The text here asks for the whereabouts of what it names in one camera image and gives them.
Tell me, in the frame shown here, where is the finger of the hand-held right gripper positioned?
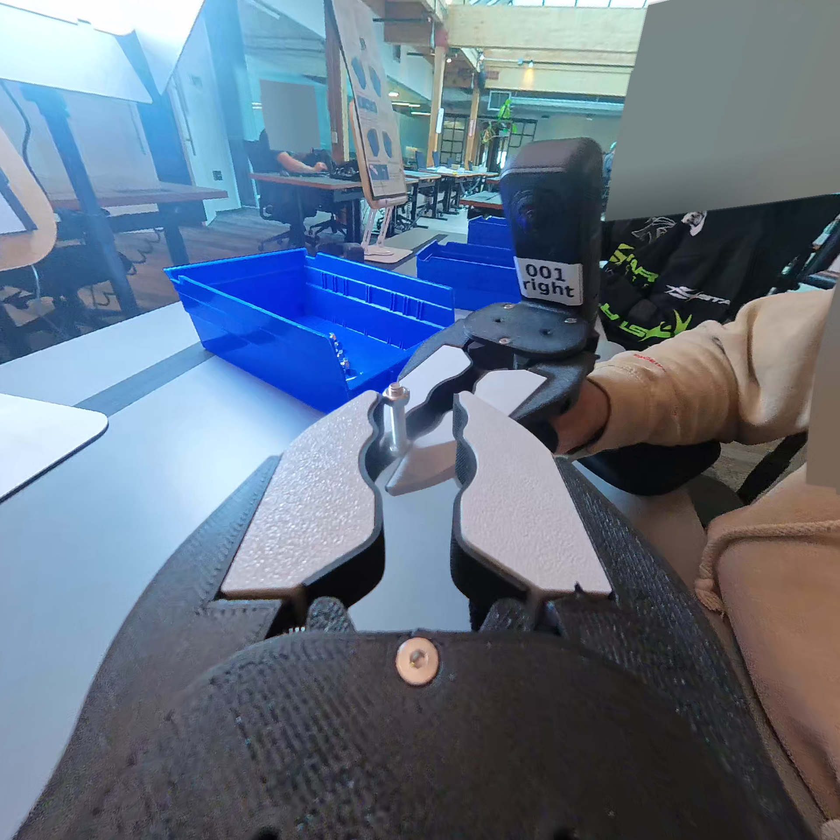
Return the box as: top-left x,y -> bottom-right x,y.
385,368 -> 550,497
398,344 -> 476,413

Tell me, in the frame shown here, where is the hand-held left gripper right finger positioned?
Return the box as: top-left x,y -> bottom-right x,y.
451,392 -> 615,620

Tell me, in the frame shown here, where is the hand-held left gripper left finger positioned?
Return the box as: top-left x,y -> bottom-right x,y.
220,392 -> 388,615

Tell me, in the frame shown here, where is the silver threaded bolt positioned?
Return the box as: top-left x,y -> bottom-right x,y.
381,381 -> 413,458

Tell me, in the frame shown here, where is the blue plastic bin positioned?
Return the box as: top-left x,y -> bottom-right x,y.
164,247 -> 456,414
469,217 -> 515,250
418,239 -> 515,313

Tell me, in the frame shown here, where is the white tablet stand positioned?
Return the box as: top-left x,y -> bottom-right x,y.
0,394 -> 110,502

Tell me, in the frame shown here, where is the person's right forearm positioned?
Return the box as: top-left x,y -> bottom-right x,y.
558,289 -> 834,458

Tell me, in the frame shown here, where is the black chair armrest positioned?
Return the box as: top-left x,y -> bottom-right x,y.
578,440 -> 723,497

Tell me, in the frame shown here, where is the cardboard sign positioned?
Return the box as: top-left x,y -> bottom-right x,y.
331,0 -> 410,248

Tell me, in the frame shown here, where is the wooden desk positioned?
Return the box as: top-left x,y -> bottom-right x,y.
252,171 -> 368,244
46,184 -> 227,270

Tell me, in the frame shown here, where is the person's beige hoodie torso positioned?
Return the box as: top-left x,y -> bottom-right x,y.
696,466 -> 840,815

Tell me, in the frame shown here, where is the studio softbox light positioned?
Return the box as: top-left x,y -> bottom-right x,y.
0,0 -> 211,316

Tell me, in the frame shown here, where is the beige hoodie drawstring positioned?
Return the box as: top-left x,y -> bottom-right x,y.
696,516 -> 840,615

